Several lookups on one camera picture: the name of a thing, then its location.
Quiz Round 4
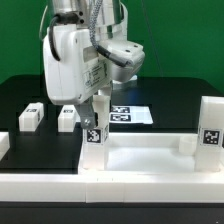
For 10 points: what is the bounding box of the white front fence wall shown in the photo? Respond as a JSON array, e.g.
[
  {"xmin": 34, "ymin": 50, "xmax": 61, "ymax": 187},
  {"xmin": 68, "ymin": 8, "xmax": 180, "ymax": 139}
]
[{"xmin": 0, "ymin": 174, "xmax": 224, "ymax": 203}]

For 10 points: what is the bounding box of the white left fence block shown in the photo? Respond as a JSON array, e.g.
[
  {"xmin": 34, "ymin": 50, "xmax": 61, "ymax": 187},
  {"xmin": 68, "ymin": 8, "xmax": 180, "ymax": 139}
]
[{"xmin": 0, "ymin": 132, "xmax": 10, "ymax": 160}]

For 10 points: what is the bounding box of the fiducial marker sheet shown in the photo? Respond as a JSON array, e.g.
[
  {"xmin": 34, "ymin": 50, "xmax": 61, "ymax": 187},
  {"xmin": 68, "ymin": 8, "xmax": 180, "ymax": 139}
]
[{"xmin": 109, "ymin": 106, "xmax": 153, "ymax": 124}]

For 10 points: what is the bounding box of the white desk top tray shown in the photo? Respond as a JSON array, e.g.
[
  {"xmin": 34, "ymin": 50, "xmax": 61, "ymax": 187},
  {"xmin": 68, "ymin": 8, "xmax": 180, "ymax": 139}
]
[{"xmin": 79, "ymin": 132, "xmax": 224, "ymax": 174}]

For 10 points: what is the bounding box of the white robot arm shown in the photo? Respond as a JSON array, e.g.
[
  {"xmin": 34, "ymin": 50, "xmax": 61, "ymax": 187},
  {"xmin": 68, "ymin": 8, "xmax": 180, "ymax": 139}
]
[{"xmin": 43, "ymin": 0, "xmax": 132, "ymax": 129}]

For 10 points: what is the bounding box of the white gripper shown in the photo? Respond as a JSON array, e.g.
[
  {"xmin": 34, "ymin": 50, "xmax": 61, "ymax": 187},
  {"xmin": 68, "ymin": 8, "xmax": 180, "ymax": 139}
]
[{"xmin": 43, "ymin": 25, "xmax": 109, "ymax": 129}]

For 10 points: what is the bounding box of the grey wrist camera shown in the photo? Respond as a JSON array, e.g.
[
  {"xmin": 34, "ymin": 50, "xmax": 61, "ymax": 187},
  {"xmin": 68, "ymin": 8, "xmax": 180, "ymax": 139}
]
[{"xmin": 100, "ymin": 40, "xmax": 145, "ymax": 82}]

